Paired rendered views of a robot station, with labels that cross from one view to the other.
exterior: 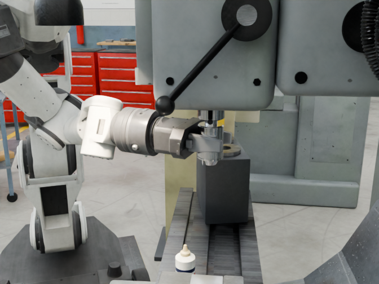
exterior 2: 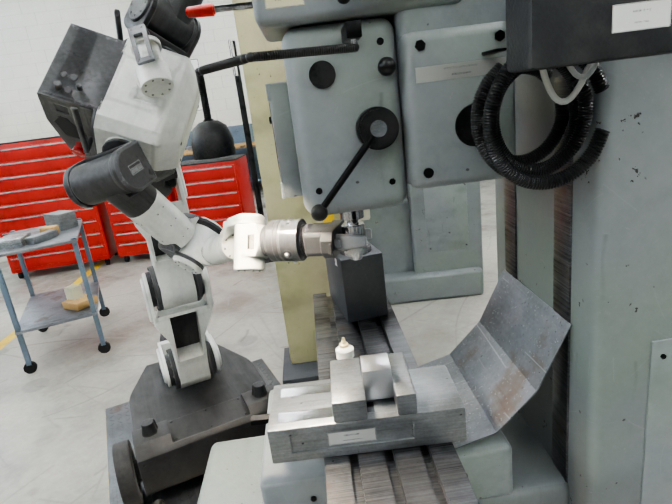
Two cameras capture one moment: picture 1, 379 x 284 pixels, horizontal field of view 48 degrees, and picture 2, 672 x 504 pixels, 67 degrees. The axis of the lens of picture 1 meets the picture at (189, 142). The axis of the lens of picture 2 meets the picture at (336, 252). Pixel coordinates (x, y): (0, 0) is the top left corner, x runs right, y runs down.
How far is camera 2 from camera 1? 26 cm
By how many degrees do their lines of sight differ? 6
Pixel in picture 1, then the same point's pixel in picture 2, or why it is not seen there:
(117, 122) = (267, 235)
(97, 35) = not seen: hidden behind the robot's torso
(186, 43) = (329, 157)
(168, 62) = (315, 175)
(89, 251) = (225, 378)
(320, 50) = (441, 149)
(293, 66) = (421, 164)
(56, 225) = (190, 355)
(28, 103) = (165, 231)
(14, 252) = (144, 394)
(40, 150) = (167, 279)
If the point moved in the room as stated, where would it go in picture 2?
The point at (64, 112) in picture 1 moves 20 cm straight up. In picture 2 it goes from (199, 236) to (182, 154)
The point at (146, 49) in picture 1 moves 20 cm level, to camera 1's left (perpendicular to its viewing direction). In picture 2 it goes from (288, 166) to (180, 181)
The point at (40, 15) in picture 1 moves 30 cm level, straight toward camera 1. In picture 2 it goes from (201, 150) to (258, 160)
